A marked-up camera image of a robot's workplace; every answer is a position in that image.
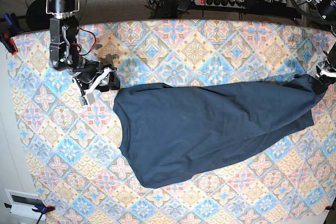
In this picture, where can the dark navy t-shirt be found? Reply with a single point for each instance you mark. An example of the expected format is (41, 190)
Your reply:
(170, 134)

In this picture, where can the white floor vent box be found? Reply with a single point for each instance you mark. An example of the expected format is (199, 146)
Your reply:
(23, 204)

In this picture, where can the blue clamp upper left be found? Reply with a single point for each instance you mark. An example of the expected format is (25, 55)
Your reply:
(13, 20)

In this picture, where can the black round stool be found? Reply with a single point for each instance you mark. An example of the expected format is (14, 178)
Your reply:
(36, 16)

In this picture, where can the orange black clamp left edge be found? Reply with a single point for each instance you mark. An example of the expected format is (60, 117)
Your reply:
(8, 42)

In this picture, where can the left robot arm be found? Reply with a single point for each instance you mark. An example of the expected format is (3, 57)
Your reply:
(326, 12)

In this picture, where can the blue orange clamp bottom left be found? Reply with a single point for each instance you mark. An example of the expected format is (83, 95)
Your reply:
(42, 210)

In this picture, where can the white power strip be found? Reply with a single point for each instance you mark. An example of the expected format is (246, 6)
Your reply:
(220, 3)

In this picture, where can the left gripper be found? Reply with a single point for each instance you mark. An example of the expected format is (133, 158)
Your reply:
(324, 77)

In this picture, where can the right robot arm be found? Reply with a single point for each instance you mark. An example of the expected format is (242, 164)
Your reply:
(64, 51)

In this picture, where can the patterned tile tablecloth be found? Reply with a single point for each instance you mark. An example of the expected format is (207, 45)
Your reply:
(72, 152)

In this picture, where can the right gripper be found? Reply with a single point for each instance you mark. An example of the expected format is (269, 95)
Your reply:
(96, 76)

